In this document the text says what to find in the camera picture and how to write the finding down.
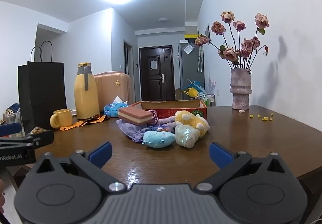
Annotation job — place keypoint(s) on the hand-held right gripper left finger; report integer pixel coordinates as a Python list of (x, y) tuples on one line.
[(102, 154)]

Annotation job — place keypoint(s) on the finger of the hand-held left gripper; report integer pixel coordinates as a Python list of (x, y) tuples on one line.
[(44, 138), (10, 129)]

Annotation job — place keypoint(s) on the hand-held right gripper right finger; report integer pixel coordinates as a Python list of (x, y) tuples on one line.
[(221, 154)]

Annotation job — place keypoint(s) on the white plush toy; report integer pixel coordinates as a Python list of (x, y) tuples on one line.
[(185, 136)]

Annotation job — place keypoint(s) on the yellow plush toy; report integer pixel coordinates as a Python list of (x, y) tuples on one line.
[(191, 120)]

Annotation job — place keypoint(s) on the layered cake plush toy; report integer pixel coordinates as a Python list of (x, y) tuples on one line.
[(134, 115)]

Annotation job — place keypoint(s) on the light blue plush toy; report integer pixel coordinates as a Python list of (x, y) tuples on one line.
[(158, 139)]

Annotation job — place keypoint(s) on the red cardboard box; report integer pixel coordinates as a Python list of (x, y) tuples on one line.
[(166, 112)]

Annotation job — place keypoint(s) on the woven basket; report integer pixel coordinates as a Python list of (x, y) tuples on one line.
[(11, 113)]

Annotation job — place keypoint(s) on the yellow mug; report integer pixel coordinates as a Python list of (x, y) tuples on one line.
[(63, 118)]

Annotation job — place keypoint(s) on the purple knit cloth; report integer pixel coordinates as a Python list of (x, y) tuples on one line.
[(130, 132)]

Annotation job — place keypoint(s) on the black paper bag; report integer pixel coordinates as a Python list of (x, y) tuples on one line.
[(41, 93)]

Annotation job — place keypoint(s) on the blue tissue pack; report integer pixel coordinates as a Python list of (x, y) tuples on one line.
[(114, 109)]

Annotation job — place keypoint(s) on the scattered yellow flower bits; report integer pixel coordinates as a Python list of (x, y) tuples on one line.
[(263, 118)]

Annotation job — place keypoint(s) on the storage cart with bottles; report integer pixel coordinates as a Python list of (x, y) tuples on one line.
[(207, 99)]

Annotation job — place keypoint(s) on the yellow thermos jug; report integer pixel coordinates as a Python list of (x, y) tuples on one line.
[(86, 95)]

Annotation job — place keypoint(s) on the blue carton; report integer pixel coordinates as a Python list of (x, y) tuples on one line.
[(164, 129)]

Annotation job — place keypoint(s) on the pink satin headband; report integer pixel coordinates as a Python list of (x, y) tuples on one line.
[(152, 114)]

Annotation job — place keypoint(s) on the peach suitcase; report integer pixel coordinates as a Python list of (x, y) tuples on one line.
[(113, 88)]

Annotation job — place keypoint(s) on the yellow watering can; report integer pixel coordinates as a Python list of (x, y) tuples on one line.
[(192, 93)]

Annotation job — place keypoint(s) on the pink ceramic vase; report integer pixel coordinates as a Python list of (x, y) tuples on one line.
[(240, 88)]

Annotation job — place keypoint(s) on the blue plastic item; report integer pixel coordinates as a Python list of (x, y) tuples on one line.
[(197, 85)]

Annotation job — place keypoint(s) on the grey refrigerator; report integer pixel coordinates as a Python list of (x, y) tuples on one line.
[(190, 70)]

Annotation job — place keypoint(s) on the dark brown entrance door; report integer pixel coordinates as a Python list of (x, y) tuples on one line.
[(156, 80)]

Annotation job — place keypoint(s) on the dried roses bouquet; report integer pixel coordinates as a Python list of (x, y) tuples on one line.
[(230, 54)]

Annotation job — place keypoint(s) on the white notice on door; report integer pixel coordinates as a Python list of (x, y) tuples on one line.
[(153, 64)]

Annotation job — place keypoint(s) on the paper note on refrigerator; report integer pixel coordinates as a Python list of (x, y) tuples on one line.
[(188, 49)]

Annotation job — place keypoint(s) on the yellow box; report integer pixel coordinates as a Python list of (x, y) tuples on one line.
[(191, 35)]

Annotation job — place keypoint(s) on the small ceiling lamp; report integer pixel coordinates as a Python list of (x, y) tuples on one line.
[(163, 20)]

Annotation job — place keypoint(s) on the interior doorway frame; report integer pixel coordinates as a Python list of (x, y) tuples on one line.
[(127, 58)]

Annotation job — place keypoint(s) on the wall picture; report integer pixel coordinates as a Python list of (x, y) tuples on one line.
[(207, 30)]

